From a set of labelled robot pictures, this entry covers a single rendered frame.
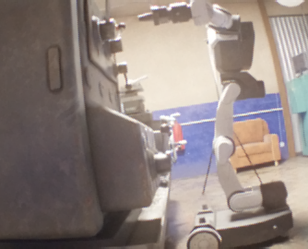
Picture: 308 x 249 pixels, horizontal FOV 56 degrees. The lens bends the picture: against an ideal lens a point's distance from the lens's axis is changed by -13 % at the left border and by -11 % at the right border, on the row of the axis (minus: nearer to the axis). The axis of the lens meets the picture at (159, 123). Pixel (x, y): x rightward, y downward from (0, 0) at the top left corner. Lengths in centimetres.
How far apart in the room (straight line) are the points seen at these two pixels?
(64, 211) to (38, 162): 14
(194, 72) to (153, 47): 94
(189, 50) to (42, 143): 574
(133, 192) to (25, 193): 29
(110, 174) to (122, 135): 11
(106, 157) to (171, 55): 558
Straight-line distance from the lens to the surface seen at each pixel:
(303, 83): 581
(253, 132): 589
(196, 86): 625
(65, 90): 78
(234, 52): 196
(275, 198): 200
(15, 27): 90
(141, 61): 637
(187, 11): 133
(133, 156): 84
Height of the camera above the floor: 71
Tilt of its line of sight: 4 degrees up
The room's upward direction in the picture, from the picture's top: 9 degrees counter-clockwise
